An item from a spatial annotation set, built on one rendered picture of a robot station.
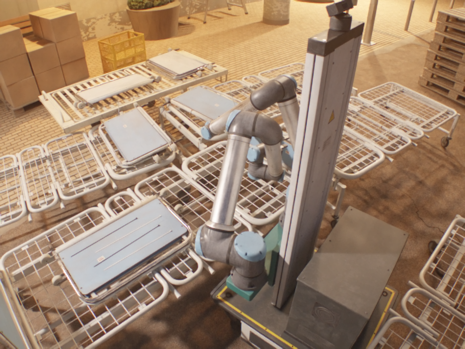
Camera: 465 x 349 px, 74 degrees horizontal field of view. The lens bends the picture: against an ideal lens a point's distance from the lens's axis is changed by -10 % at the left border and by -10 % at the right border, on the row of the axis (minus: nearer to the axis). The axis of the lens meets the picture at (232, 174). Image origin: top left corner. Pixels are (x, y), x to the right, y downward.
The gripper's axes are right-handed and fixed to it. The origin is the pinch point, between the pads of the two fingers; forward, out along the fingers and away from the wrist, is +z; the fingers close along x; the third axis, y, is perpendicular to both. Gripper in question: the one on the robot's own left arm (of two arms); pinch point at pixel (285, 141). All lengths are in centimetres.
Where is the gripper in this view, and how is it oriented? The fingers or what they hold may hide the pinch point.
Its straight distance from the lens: 234.6
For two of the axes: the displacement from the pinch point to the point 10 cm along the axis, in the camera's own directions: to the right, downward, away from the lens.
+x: -1.3, 8.4, 5.4
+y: -6.8, -4.7, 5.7
